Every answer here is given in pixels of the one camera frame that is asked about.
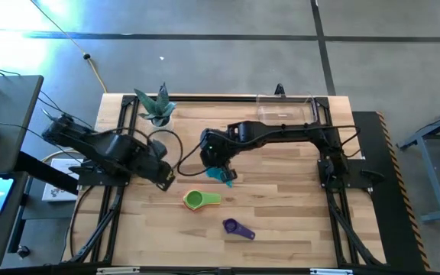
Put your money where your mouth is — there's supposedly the yellow floor cable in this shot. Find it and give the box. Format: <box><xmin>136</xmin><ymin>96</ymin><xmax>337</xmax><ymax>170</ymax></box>
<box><xmin>30</xmin><ymin>0</ymin><xmax>109</xmax><ymax>94</ymax></box>

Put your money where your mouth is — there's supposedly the white printed paper box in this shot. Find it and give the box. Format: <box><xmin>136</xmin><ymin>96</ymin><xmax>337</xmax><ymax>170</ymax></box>
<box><xmin>41</xmin><ymin>157</ymin><xmax>84</xmax><ymax>202</ymax></box>

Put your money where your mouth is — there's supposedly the black hazard-striped floor mat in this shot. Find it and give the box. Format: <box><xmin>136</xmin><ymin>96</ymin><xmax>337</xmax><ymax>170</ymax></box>
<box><xmin>351</xmin><ymin>110</ymin><xmax>432</xmax><ymax>273</ymax></box>

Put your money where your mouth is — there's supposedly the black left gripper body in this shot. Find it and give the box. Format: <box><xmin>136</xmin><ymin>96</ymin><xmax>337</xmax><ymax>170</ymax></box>
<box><xmin>128</xmin><ymin>150</ymin><xmax>173</xmax><ymax>185</ymax></box>

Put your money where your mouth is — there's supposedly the black aluminium table frame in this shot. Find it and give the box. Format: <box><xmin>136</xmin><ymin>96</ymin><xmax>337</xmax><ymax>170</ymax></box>
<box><xmin>63</xmin><ymin>93</ymin><xmax>387</xmax><ymax>268</ymax></box>

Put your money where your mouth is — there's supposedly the teal measuring cup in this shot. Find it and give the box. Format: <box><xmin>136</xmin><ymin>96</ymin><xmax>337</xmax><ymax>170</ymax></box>
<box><xmin>205</xmin><ymin>166</ymin><xmax>235</xmax><ymax>189</ymax></box>

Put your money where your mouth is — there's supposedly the white plant pot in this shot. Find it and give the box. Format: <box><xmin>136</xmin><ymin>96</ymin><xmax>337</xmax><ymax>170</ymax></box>
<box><xmin>148</xmin><ymin>114</ymin><xmax>175</xmax><ymax>134</ymax></box>

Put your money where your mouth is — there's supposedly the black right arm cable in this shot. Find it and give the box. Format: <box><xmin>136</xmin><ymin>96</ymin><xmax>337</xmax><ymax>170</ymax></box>
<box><xmin>176</xmin><ymin>140</ymin><xmax>206</xmax><ymax>178</ymax></box>

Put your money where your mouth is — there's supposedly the yellow measuring cup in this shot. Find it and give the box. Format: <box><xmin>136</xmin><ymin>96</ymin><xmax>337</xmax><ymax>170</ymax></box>
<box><xmin>183</xmin><ymin>189</ymin><xmax>222</xmax><ymax>210</ymax></box>

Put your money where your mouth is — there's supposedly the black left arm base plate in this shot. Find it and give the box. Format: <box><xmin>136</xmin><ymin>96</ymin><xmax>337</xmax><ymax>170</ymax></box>
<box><xmin>69</xmin><ymin>163</ymin><xmax>131</xmax><ymax>187</ymax></box>

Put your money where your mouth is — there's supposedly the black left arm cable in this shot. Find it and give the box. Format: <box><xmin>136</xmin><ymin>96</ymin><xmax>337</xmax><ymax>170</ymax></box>
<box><xmin>143</xmin><ymin>128</ymin><xmax>185</xmax><ymax>169</ymax></box>

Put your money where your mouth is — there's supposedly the clear plastic basket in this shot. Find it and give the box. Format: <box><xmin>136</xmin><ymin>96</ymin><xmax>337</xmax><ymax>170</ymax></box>
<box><xmin>255</xmin><ymin>94</ymin><xmax>318</xmax><ymax>130</ymax></box>

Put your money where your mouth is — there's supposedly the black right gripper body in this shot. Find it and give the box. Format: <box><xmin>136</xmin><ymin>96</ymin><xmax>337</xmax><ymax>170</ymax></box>
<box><xmin>199</xmin><ymin>128</ymin><xmax>241</xmax><ymax>170</ymax></box>

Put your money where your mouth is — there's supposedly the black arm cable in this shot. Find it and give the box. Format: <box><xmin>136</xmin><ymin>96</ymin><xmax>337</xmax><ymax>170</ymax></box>
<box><xmin>176</xmin><ymin>140</ymin><xmax>206</xmax><ymax>178</ymax></box>
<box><xmin>143</xmin><ymin>128</ymin><xmax>185</xmax><ymax>169</ymax></box>

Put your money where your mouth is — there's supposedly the green snake plant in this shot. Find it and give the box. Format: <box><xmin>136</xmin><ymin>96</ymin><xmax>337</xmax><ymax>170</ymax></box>
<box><xmin>133</xmin><ymin>82</ymin><xmax>177</xmax><ymax>127</ymax></box>

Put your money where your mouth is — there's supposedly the grey side desk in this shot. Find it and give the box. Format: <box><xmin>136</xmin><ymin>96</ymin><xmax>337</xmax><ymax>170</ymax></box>
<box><xmin>0</xmin><ymin>75</ymin><xmax>45</xmax><ymax>176</ymax></box>

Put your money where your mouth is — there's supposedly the white edge bracket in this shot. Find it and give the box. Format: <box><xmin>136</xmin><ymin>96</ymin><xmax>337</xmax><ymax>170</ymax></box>
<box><xmin>96</xmin><ymin>267</ymin><xmax>141</xmax><ymax>275</ymax></box>
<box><xmin>309</xmin><ymin>267</ymin><xmax>354</xmax><ymax>275</ymax></box>

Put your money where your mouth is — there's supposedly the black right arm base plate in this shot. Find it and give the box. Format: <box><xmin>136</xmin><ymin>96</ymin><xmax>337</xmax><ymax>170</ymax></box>
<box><xmin>317</xmin><ymin>158</ymin><xmax>386</xmax><ymax>193</ymax></box>

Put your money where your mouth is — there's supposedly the blue-grey metal table frame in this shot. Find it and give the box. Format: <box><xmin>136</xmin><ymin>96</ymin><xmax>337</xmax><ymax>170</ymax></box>
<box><xmin>395</xmin><ymin>99</ymin><xmax>440</xmax><ymax>225</ymax></box>

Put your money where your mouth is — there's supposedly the purple measuring cup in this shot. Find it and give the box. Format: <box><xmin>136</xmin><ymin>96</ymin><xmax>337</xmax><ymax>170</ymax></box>
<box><xmin>222</xmin><ymin>218</ymin><xmax>257</xmax><ymax>241</ymax></box>

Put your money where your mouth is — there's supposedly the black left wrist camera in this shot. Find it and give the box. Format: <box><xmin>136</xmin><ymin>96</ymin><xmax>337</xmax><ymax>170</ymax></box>
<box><xmin>149</xmin><ymin>139</ymin><xmax>169</xmax><ymax>158</ymax></box>

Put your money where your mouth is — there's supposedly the green measuring cup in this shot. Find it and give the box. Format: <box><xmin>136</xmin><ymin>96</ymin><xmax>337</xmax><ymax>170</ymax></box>
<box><xmin>184</xmin><ymin>189</ymin><xmax>222</xmax><ymax>209</ymax></box>

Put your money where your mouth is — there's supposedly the black slanted stand beam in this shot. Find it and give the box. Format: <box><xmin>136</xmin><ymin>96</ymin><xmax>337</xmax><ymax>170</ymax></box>
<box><xmin>13</xmin><ymin>150</ymin><xmax>80</xmax><ymax>196</ymax></box>

